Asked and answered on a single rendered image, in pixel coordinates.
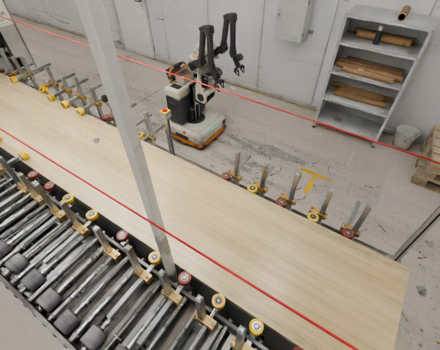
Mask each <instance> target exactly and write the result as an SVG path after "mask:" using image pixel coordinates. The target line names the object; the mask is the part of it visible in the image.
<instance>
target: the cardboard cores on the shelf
mask: <svg viewBox="0 0 440 350"><path fill-rule="evenodd" d="M354 33H356V34H357V35H356V37H359V38H366V39H369V40H374V38H375V35H376V33H377V31H374V30H370V29H366V28H359V27H355V30H354ZM416 39H417V38H415V37H407V36H404V35H396V34H393V33H385V32H383V34H382V37H381V39H380V42H385V43H389V44H395V45H398V46H402V47H410V45H411V44H413V45H414V43H415V41H416ZM335 66H338V67H342V71H343V72H348V73H351V74H355V75H358V76H363V77H366V78H371V79H373V80H377V81H381V82H384V83H389V84H393V82H394V81H396V82H399V83H401V82H402V80H403V78H404V76H402V75H401V74H402V72H403V70H404V69H401V68H397V67H392V66H388V65H383V64H380V63H377V62H372V61H369V60H364V59H360V58H355V57H352V56H348V57H347V58H343V57H340V58H339V59H338V60H337V62H336V65H335ZM332 86H335V87H338V88H340V89H339V90H338V89H336V90H335V92H334V94H335V95H338V96H341V97H346V98H348V99H353V100H356V101H361V102H363V103H367V104H371V105H374V106H378V107H381V108H385V106H386V104H387V102H389V103H391V100H392V99H393V98H392V97H388V96H385V95H382V94H378V93H375V92H371V91H368V90H363V89H361V88H358V87H354V86H351V85H346V84H344V83H340V82H336V81H333V82H332ZM385 101H386V102H385Z"/></svg>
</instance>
